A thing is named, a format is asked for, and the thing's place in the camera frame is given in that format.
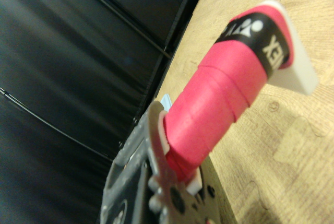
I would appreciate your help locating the black curtain stand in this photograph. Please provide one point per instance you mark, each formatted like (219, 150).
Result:
(125, 19)

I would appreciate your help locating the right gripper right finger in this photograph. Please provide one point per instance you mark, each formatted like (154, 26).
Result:
(202, 195)

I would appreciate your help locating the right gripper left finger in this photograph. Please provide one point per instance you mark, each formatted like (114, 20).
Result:
(152, 130)

